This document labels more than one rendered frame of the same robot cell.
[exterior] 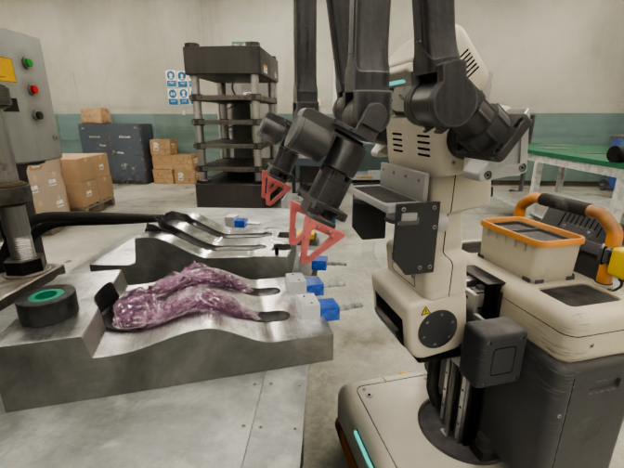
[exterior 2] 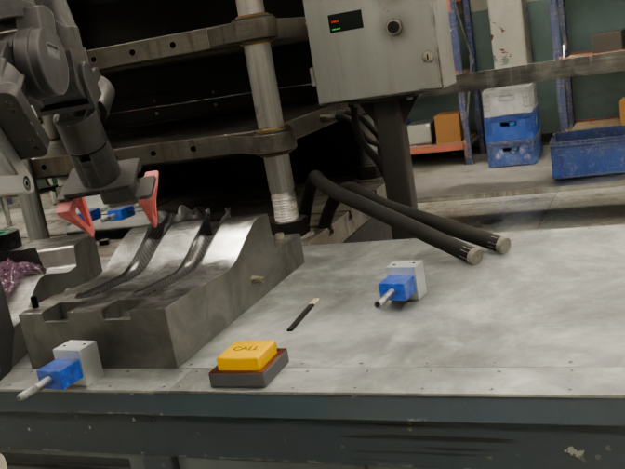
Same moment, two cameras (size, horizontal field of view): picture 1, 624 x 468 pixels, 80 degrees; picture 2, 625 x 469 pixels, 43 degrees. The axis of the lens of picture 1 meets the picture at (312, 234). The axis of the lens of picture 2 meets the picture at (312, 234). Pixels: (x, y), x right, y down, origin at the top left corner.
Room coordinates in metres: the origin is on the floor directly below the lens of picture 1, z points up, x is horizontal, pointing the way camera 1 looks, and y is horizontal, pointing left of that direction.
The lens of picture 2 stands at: (1.68, -0.87, 1.20)
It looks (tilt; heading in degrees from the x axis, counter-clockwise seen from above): 13 degrees down; 110
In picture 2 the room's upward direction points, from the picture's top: 10 degrees counter-clockwise
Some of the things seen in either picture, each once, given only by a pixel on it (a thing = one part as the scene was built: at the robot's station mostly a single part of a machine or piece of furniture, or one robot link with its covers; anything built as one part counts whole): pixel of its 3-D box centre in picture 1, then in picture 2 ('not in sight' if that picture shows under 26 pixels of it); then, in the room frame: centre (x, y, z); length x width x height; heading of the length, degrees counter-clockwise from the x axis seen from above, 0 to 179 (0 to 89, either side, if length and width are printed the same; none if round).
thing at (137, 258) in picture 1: (203, 246); (178, 272); (0.99, 0.30, 0.87); 0.50 x 0.26 x 0.14; 87
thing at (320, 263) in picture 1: (323, 263); (54, 377); (0.97, -0.03, 0.83); 0.13 x 0.05 x 0.05; 82
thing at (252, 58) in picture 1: (241, 131); not in sight; (5.55, 1.00, 1.03); 1.54 x 0.94 x 2.06; 175
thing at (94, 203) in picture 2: not in sight; (154, 194); (0.49, 1.13, 0.87); 0.50 x 0.27 x 0.17; 87
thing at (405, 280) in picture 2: (243, 223); (394, 289); (1.38, 0.26, 0.83); 0.13 x 0.05 x 0.05; 80
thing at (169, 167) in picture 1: (175, 161); not in sight; (7.33, 2.64, 0.42); 0.86 x 0.33 x 0.83; 85
